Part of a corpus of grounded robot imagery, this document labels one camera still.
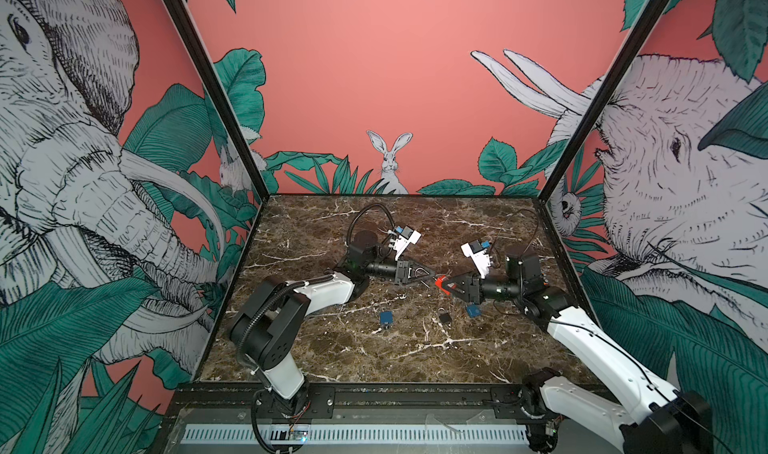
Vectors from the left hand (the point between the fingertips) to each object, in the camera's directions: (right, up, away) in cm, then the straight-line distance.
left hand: (434, 276), depth 72 cm
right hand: (+3, -1, 0) cm, 3 cm away
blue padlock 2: (+14, -14, +18) cm, 26 cm away
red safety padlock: (+1, -2, 0) cm, 2 cm away
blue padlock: (-12, -15, +16) cm, 26 cm away
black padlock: (+5, -15, +16) cm, 23 cm away
